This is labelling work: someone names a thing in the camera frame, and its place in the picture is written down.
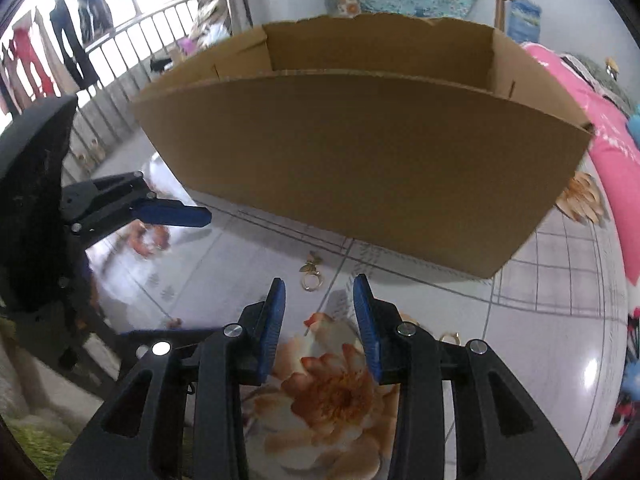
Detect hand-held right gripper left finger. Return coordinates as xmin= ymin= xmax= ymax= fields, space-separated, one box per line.
xmin=54 ymin=276 xmax=287 ymax=480

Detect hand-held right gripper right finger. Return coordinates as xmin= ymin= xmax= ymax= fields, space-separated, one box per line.
xmin=352 ymin=274 xmax=583 ymax=480

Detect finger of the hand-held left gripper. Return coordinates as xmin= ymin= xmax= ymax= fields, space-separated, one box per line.
xmin=61 ymin=171 xmax=213 ymax=216
xmin=64 ymin=212 xmax=213 ymax=248

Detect gold leaf earring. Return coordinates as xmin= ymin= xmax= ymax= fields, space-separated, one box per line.
xmin=299 ymin=251 xmax=323 ymax=292

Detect brown cardboard box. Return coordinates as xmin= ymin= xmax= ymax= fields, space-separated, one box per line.
xmin=129 ymin=12 xmax=596 ymax=279

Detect red hanging garment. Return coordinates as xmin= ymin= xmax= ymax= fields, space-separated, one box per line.
xmin=10 ymin=27 xmax=53 ymax=101

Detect dark hanging trousers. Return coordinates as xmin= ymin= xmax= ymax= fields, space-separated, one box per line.
xmin=50 ymin=0 xmax=98 ymax=91

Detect metal balcony railing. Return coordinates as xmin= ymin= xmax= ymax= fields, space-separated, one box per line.
xmin=0 ymin=0 xmax=211 ymax=176

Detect floral tablecloth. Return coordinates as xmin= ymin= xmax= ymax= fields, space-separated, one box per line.
xmin=75 ymin=150 xmax=631 ymax=480

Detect dark hanging jacket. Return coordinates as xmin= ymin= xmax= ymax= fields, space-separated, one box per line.
xmin=74 ymin=0 xmax=115 ymax=43

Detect green fuzzy blanket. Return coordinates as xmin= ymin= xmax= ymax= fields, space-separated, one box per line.
xmin=0 ymin=410 xmax=76 ymax=480

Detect pink floral blanket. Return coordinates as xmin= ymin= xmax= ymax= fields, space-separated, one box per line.
xmin=520 ymin=42 xmax=640 ymax=441

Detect grey cloth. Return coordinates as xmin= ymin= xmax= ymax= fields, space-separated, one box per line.
xmin=562 ymin=52 xmax=638 ymax=111

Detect blue printed bag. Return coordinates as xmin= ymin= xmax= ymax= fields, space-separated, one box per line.
xmin=507 ymin=0 xmax=543 ymax=43

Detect wooden chair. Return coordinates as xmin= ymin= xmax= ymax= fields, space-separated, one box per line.
xmin=479 ymin=0 xmax=516 ymax=31

